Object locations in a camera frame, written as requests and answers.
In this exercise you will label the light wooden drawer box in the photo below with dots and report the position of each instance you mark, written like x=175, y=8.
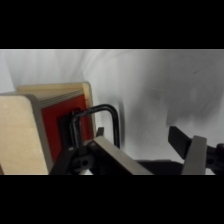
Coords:
x=16, y=133

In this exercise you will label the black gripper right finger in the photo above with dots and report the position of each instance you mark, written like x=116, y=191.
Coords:
x=195, y=156

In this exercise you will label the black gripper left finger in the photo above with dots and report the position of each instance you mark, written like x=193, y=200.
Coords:
x=116, y=153

